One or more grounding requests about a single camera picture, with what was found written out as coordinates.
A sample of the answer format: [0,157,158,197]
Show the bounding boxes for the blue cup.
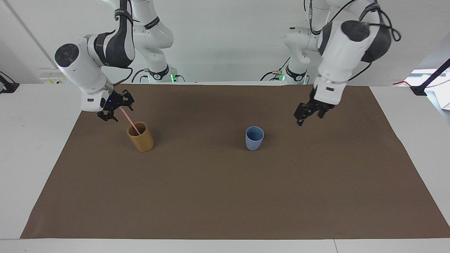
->
[245,126,265,151]

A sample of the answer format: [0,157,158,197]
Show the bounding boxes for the black cable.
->
[260,56,292,82]
[304,0,359,36]
[358,3,401,43]
[131,68,151,84]

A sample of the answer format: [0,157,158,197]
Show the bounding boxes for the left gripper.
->
[294,87,335,127]

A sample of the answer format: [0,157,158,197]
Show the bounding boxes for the pink chopstick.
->
[119,106,141,136]

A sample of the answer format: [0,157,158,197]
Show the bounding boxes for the black stand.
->
[410,58,450,96]
[0,71,20,95]

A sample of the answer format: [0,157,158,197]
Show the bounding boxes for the white power strip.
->
[39,74,70,84]

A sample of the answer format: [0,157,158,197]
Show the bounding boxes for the yellow cup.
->
[126,121,154,153]

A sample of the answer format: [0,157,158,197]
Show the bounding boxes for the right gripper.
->
[96,90,135,123]

